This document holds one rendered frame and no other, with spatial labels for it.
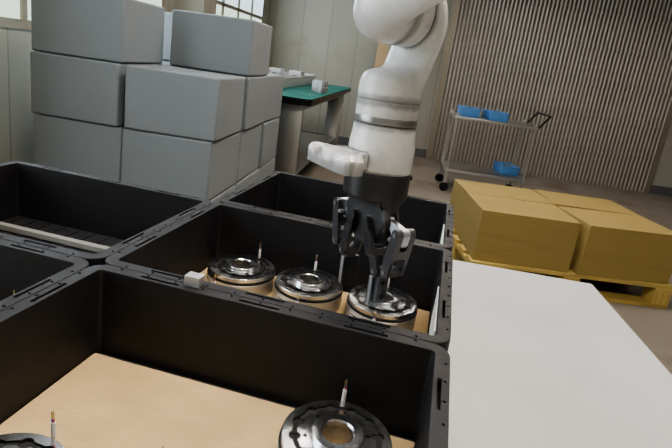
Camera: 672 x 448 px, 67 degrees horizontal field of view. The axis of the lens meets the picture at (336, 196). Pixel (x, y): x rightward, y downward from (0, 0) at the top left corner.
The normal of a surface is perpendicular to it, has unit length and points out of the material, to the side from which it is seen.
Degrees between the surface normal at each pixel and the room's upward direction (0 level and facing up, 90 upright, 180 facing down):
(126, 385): 0
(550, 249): 90
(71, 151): 90
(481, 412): 0
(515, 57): 90
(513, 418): 0
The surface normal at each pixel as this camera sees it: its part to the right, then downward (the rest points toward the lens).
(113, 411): 0.14, -0.96
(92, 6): -0.11, 0.24
